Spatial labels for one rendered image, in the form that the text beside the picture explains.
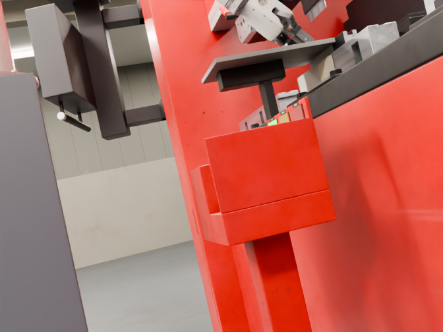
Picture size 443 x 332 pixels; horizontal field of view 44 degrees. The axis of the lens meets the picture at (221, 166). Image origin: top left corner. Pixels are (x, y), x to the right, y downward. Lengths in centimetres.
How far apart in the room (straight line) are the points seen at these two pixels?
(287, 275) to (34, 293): 40
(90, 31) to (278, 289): 202
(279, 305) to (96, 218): 930
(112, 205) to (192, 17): 814
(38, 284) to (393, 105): 61
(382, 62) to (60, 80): 162
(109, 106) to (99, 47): 28
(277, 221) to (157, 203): 946
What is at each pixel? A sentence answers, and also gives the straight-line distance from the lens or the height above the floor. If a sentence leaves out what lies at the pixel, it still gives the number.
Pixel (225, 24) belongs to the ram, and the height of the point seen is 134.
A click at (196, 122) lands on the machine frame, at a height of 101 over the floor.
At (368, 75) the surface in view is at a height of 85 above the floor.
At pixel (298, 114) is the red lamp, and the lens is 82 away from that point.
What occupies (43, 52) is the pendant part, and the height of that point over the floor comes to 142.
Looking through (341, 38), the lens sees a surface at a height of 99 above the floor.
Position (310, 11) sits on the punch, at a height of 110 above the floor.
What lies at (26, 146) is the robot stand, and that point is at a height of 88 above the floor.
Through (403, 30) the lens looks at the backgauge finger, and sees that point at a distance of 135.
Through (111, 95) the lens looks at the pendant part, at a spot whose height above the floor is 129.
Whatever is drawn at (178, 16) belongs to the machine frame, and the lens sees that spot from 214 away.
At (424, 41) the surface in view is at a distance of 70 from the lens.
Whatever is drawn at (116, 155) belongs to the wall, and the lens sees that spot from 1020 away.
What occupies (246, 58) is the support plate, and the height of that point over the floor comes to 99.
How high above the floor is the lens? 73
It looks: 3 degrees up
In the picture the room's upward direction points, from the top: 13 degrees counter-clockwise
